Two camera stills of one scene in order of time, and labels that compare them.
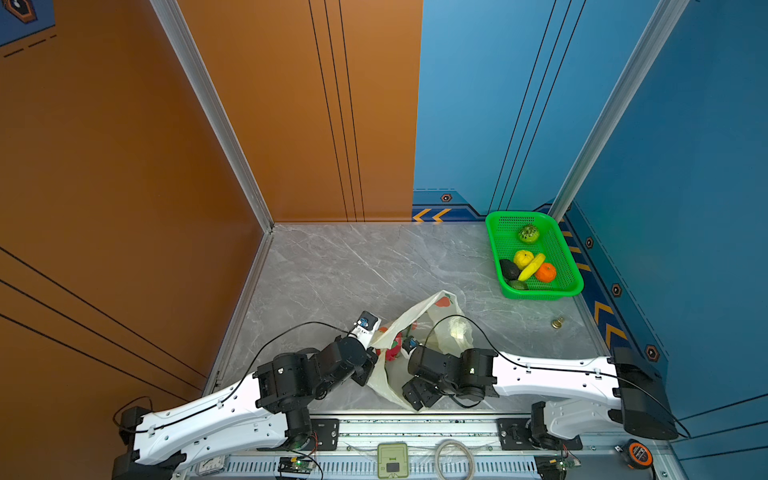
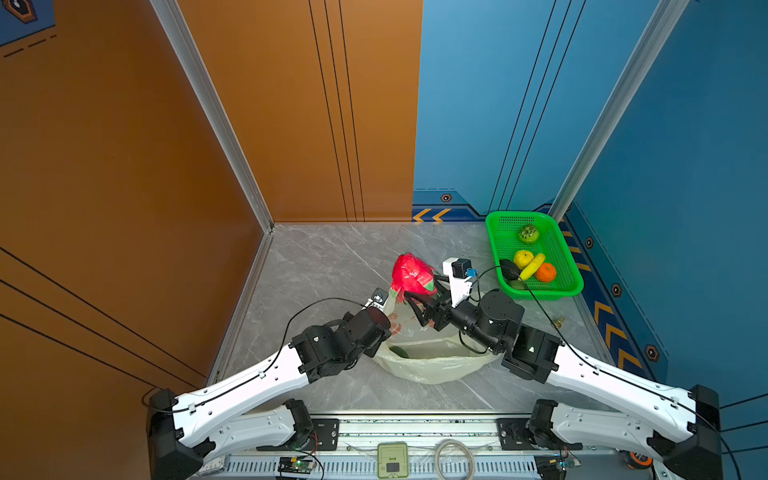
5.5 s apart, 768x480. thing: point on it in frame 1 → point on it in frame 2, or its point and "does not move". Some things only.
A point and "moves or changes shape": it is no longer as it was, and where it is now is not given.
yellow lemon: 522,258 does not move
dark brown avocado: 510,270 does not move
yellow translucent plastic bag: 438,325 moves or changes shape
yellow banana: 531,267 does not move
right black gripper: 411,388 → 437,306
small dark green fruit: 518,284 does not move
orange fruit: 546,272 does not move
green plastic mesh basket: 533,258 does not move
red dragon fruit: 393,352 → 411,275
